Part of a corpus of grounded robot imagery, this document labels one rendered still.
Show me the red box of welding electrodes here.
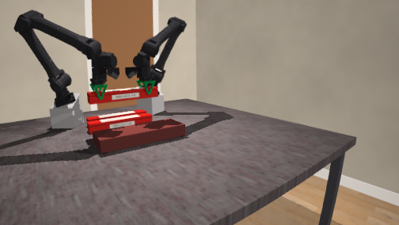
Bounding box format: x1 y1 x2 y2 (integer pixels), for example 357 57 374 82
86 109 146 122
87 113 152 134
87 87 158 105

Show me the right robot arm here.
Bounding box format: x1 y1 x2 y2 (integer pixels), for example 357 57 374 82
14 10 120 108

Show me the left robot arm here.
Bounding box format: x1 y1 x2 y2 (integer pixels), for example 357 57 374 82
125 17 187 86

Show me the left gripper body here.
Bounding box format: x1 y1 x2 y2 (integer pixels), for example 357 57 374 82
137 66 154 82

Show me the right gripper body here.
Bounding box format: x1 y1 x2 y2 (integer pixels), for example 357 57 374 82
90 67 107 86

